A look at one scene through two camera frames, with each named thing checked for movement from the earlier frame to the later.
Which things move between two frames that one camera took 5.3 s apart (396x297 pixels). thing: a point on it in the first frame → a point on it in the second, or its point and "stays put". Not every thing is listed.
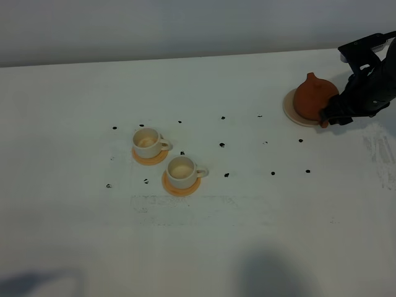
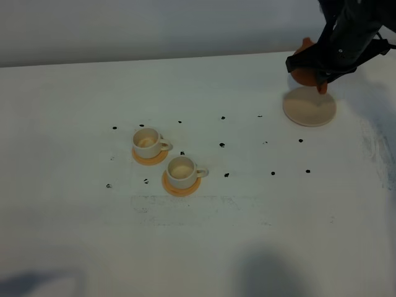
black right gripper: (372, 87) → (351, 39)
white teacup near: (182, 172) stays put
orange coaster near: (177, 192) stays put
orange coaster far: (151, 160) stays put
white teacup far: (147, 143) stays put
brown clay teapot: (311, 96) → (309, 77)
